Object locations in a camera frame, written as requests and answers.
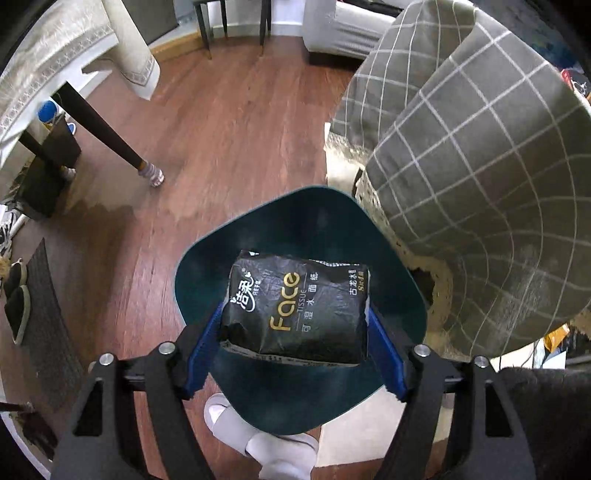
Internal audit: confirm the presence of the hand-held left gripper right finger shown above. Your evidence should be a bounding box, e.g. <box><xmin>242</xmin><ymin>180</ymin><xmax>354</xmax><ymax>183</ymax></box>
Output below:
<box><xmin>365</xmin><ymin>305</ymin><xmax>539</xmax><ymax>480</ymax></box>

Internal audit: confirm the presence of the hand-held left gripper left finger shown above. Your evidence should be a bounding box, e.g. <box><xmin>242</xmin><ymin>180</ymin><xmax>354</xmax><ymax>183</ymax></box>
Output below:
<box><xmin>50</xmin><ymin>307</ymin><xmax>232</xmax><ymax>480</ymax></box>

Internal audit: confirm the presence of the black tissue pack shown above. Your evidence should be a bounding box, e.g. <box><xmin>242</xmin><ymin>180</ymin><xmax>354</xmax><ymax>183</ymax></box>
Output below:
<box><xmin>219</xmin><ymin>249</ymin><xmax>370</xmax><ymax>366</ymax></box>

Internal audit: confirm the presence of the teal plastic trash bin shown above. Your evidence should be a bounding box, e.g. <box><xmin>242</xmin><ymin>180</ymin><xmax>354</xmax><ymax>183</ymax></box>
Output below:
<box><xmin>173</xmin><ymin>185</ymin><xmax>428</xmax><ymax>436</ymax></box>

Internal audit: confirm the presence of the person's white slipper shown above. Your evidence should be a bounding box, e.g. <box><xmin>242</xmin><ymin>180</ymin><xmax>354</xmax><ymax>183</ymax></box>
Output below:
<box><xmin>204</xmin><ymin>392</ymin><xmax>320</xmax><ymax>480</ymax></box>

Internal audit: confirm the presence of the dark floor mat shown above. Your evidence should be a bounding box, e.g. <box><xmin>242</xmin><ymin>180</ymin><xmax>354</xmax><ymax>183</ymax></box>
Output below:
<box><xmin>21</xmin><ymin>237</ymin><xmax>85</xmax><ymax>412</ymax></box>

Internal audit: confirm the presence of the yellow packet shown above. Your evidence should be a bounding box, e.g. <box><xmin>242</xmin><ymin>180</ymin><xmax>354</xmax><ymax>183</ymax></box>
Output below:
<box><xmin>542</xmin><ymin>323</ymin><xmax>572</xmax><ymax>354</ymax></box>

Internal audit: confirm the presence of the striped table leg sock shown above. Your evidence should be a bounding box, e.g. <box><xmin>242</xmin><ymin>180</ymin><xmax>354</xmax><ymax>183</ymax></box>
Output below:
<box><xmin>137</xmin><ymin>159</ymin><xmax>166</xmax><ymax>188</ymax></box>

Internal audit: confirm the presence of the grey checked tablecloth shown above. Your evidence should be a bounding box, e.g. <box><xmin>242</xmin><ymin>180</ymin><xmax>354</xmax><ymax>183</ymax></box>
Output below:
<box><xmin>325</xmin><ymin>0</ymin><xmax>591</xmax><ymax>360</ymax></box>

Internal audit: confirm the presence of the dark storage box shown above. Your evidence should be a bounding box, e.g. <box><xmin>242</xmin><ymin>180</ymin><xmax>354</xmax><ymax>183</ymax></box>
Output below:
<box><xmin>15</xmin><ymin>124</ymin><xmax>82</xmax><ymax>220</ymax></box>

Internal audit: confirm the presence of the dark wooden table leg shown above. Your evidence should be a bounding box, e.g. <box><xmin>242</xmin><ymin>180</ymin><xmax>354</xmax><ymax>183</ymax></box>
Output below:
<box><xmin>51</xmin><ymin>80</ymin><xmax>148</xmax><ymax>172</ymax></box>

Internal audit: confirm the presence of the grey armchair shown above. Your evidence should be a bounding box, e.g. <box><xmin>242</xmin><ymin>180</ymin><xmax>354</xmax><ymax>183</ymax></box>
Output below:
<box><xmin>302</xmin><ymin>0</ymin><xmax>403</xmax><ymax>66</ymax></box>

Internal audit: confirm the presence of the grey dining chair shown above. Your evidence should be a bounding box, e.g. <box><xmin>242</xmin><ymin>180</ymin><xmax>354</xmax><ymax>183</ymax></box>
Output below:
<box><xmin>191</xmin><ymin>0</ymin><xmax>271</xmax><ymax>60</ymax></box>

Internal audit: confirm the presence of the beige patterned tablecloth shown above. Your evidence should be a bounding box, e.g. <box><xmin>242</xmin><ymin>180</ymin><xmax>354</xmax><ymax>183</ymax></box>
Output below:
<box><xmin>0</xmin><ymin>0</ymin><xmax>161</xmax><ymax>161</ymax></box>

